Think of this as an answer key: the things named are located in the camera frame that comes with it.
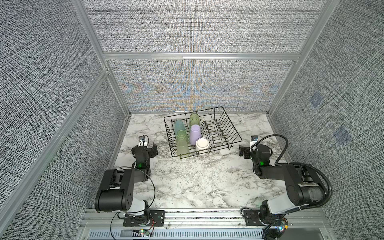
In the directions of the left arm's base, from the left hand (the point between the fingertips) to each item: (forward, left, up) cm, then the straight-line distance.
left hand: (145, 144), depth 92 cm
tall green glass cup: (+13, -31, +7) cm, 34 cm away
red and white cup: (-3, -35, +2) cm, 35 cm away
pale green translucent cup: (-6, -23, +5) cm, 24 cm away
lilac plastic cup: (+3, -31, +5) cm, 32 cm away
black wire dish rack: (+13, -46, -1) cm, 48 cm away
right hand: (-2, -65, -1) cm, 65 cm away
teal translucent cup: (+13, -21, +2) cm, 25 cm away
